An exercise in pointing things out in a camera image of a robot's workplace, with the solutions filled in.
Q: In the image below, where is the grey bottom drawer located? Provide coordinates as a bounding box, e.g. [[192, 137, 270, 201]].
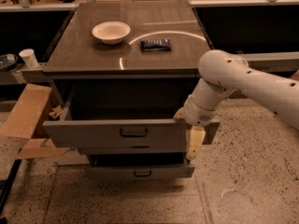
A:
[[85, 163, 195, 181]]

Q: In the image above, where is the dark blue snack packet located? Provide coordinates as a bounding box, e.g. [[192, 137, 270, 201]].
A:
[[140, 39, 172, 51]]

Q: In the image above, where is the grey drawer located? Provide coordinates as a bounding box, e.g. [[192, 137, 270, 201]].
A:
[[42, 87, 221, 156], [85, 163, 195, 181]]

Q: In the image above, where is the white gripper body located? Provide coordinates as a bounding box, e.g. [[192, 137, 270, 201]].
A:
[[183, 95, 218, 126]]

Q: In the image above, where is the white bowl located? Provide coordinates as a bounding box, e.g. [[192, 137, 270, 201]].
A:
[[92, 21, 131, 45]]

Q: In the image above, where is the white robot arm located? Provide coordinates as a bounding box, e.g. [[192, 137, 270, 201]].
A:
[[174, 49, 299, 161]]

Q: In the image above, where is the brown cardboard box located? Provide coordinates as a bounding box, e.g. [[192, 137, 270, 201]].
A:
[[0, 84, 69, 160]]

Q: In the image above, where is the white paper cup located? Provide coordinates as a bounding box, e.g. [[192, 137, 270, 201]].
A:
[[19, 49, 39, 68]]

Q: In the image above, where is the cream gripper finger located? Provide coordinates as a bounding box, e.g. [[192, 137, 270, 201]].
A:
[[174, 107, 185, 119], [186, 126, 206, 160]]

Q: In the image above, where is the grey top drawer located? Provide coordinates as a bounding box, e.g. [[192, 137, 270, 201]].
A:
[[42, 87, 221, 156]]

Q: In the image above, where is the grey drawer cabinet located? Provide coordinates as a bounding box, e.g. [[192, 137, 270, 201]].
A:
[[43, 1, 209, 180]]

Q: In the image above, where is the dark round container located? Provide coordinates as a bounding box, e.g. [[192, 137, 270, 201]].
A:
[[0, 54, 18, 72]]

